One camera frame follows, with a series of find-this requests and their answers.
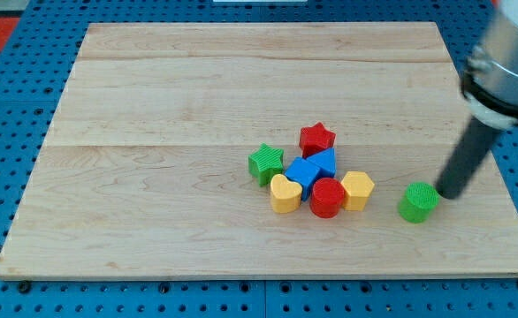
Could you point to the green cylinder block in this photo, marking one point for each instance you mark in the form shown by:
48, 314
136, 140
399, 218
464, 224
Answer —
417, 202

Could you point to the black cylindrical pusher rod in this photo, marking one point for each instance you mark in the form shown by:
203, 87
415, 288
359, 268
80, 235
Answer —
468, 154

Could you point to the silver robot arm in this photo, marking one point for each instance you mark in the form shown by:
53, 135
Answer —
490, 77

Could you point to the green star block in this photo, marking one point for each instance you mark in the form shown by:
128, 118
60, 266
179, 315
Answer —
265, 163

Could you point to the yellow heart block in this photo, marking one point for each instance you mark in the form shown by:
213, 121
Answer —
285, 194

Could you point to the blue cube block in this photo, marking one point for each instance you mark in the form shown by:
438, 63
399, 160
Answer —
304, 173

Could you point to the red star block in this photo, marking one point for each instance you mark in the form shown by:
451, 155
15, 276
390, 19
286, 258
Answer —
314, 139

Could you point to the blue triangle block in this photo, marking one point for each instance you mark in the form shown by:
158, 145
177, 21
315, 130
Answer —
325, 161

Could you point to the wooden board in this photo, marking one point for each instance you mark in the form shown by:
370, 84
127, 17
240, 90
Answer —
143, 173

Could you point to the red cylinder block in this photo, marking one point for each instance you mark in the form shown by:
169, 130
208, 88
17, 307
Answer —
327, 196

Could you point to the yellow hexagon block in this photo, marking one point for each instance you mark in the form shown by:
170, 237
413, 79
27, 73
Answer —
358, 187

